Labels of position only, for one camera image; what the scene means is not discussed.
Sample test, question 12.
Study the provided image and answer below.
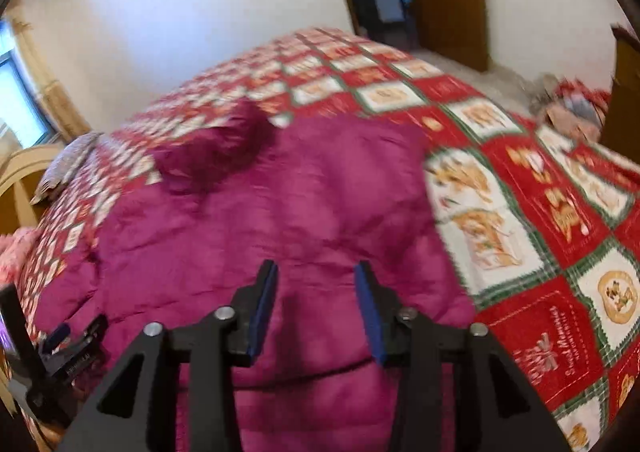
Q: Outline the magenta down jacket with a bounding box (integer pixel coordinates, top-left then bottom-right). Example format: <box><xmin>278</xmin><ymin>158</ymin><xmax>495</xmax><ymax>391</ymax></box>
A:
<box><xmin>35</xmin><ymin>102</ymin><xmax>474</xmax><ymax>451</ymax></box>

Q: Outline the pile of clothes on floor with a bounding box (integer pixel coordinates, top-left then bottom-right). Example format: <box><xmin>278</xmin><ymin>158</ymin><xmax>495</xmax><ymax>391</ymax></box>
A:
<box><xmin>525</xmin><ymin>74</ymin><xmax>611</xmax><ymax>142</ymax></box>

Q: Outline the pink floral cloth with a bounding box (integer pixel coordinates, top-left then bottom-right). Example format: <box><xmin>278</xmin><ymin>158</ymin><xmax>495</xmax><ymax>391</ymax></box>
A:
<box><xmin>0</xmin><ymin>227</ymin><xmax>40</xmax><ymax>286</ymax></box>

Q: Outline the red patchwork bear bedspread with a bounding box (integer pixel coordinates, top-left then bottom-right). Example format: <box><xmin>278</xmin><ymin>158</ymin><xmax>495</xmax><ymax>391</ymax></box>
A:
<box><xmin>18</xmin><ymin>28</ymin><xmax>639</xmax><ymax>451</ymax></box>

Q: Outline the beige wooden headboard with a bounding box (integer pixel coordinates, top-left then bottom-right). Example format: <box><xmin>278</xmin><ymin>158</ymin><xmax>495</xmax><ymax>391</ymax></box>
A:
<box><xmin>0</xmin><ymin>143</ymin><xmax>63</xmax><ymax>235</ymax></box>

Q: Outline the striped pillow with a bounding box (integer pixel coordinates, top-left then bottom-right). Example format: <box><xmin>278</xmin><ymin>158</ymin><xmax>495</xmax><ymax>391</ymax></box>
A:
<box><xmin>30</xmin><ymin>131</ymin><xmax>102</xmax><ymax>205</ymax></box>

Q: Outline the beige patterned right curtain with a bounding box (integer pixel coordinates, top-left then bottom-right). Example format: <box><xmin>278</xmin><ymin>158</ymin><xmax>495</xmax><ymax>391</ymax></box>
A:
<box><xmin>2</xmin><ymin>0</ymin><xmax>91</xmax><ymax>142</ymax></box>

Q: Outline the blue framed window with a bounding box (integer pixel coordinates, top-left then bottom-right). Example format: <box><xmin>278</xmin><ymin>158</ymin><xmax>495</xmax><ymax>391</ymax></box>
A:
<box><xmin>1</xmin><ymin>21</ymin><xmax>54</xmax><ymax>149</ymax></box>

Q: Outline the brown wooden dresser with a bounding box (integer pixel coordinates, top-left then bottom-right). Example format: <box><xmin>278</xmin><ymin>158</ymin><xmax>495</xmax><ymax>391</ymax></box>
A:
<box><xmin>600</xmin><ymin>25</ymin><xmax>640</xmax><ymax>163</ymax></box>

